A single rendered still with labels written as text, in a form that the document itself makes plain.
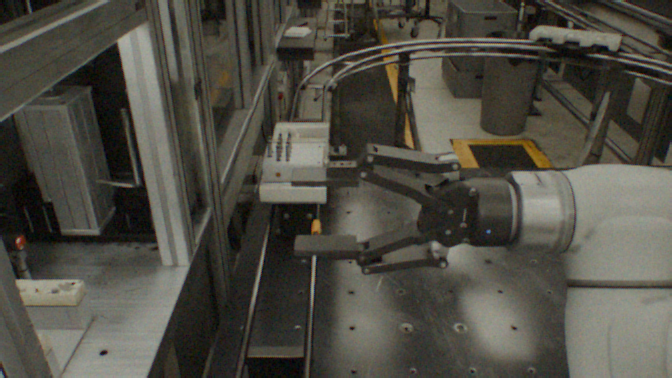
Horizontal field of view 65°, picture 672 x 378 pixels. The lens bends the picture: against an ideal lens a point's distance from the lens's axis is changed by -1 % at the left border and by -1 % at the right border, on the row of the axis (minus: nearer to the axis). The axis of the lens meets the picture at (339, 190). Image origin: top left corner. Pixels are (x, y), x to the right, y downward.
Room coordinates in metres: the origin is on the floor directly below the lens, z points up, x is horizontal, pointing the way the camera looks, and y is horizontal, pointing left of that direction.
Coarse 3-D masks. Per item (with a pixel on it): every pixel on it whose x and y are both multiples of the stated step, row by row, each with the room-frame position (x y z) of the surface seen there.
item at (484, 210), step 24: (432, 192) 0.49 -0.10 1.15; (456, 192) 0.48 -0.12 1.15; (480, 192) 0.48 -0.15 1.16; (504, 192) 0.48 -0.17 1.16; (432, 216) 0.48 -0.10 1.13; (456, 216) 0.48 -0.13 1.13; (480, 216) 0.46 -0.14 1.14; (504, 216) 0.46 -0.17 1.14; (456, 240) 0.48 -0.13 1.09; (480, 240) 0.46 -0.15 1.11; (504, 240) 0.46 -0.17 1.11
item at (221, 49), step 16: (208, 0) 1.10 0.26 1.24; (224, 0) 1.25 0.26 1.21; (208, 16) 1.08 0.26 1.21; (224, 16) 1.24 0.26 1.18; (208, 32) 1.07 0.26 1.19; (224, 32) 1.22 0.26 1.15; (208, 48) 1.05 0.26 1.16; (224, 48) 1.20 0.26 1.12; (208, 64) 1.04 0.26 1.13; (224, 64) 1.19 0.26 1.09; (224, 80) 1.17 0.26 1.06; (240, 80) 1.36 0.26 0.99; (224, 96) 1.15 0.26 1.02; (240, 96) 1.34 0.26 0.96; (224, 112) 1.13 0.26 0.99; (240, 112) 1.32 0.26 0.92; (224, 128) 1.12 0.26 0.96; (224, 144) 1.10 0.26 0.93
